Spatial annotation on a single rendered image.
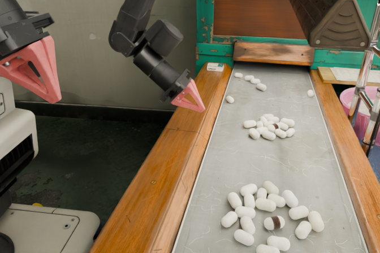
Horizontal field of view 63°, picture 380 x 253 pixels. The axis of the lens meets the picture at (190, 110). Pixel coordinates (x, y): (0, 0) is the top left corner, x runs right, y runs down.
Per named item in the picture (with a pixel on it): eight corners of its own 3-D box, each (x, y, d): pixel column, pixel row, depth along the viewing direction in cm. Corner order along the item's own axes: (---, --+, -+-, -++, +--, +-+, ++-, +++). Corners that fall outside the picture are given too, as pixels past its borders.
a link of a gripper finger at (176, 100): (215, 94, 79) (188, 69, 78) (211, 105, 73) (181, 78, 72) (198, 110, 82) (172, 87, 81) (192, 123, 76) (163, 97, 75)
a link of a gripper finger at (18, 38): (85, 84, 41) (42, 19, 38) (57, 108, 35) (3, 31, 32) (47, 103, 43) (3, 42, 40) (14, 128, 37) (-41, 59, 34)
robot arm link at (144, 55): (134, 56, 77) (126, 61, 72) (151, 36, 75) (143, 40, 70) (155, 75, 78) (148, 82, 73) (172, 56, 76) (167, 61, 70)
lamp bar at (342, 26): (308, 48, 44) (318, -6, 41) (287, -2, 99) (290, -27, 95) (370, 51, 43) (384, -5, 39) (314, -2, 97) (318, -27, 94)
